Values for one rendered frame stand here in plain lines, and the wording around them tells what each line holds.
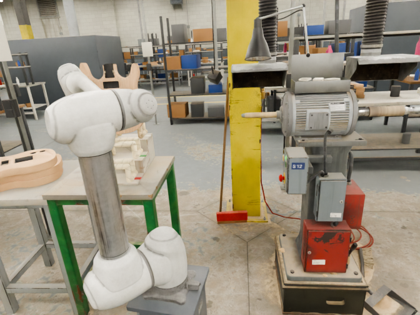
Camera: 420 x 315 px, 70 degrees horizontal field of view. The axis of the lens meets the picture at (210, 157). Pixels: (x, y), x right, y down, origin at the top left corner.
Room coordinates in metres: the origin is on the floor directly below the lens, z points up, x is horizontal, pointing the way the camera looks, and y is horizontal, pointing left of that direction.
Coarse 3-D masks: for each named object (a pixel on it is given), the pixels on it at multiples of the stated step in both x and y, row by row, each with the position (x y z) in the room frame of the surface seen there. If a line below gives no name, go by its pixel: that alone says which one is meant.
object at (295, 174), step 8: (288, 152) 1.40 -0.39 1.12; (296, 152) 1.40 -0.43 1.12; (304, 152) 1.39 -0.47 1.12; (288, 160) 1.34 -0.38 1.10; (296, 160) 1.33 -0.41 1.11; (304, 160) 1.33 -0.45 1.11; (288, 168) 1.34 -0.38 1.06; (296, 168) 1.33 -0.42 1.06; (304, 168) 1.33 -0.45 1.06; (288, 176) 1.34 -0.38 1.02; (296, 176) 1.33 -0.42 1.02; (304, 176) 1.33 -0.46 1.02; (312, 176) 1.48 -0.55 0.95; (288, 184) 1.34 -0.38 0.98; (296, 184) 1.33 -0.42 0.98; (304, 184) 1.33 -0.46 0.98; (288, 192) 1.34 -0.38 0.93; (296, 192) 1.33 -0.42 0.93; (304, 192) 1.33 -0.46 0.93
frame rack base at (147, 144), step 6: (144, 138) 1.86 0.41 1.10; (150, 138) 1.91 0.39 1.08; (144, 144) 1.84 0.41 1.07; (150, 144) 1.89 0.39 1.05; (120, 150) 1.85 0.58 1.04; (126, 150) 1.85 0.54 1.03; (144, 150) 1.84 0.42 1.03; (150, 150) 1.88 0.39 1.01; (150, 156) 1.86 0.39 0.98; (150, 162) 1.84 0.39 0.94
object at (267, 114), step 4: (248, 112) 1.71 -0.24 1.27; (252, 112) 1.70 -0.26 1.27; (256, 112) 1.70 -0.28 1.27; (260, 112) 1.69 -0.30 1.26; (264, 112) 1.69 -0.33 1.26; (268, 112) 1.69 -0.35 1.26; (272, 112) 1.68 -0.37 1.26; (276, 112) 1.68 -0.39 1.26; (248, 116) 1.69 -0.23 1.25; (252, 116) 1.69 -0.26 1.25; (256, 116) 1.69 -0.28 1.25; (260, 116) 1.69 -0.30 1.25; (264, 116) 1.68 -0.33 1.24; (268, 116) 1.68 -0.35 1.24; (272, 116) 1.68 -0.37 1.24; (276, 116) 1.68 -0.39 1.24
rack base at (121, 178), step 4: (116, 176) 1.64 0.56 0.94; (120, 176) 1.64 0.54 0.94; (124, 176) 1.64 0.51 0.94; (136, 176) 1.63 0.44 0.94; (140, 176) 1.62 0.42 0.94; (120, 180) 1.58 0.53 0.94; (124, 180) 1.58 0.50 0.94; (136, 180) 1.57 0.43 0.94; (140, 180) 1.59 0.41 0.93; (120, 184) 1.54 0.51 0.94; (124, 184) 1.53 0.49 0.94; (128, 184) 1.53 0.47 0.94; (132, 184) 1.53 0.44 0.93; (136, 184) 1.53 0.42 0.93
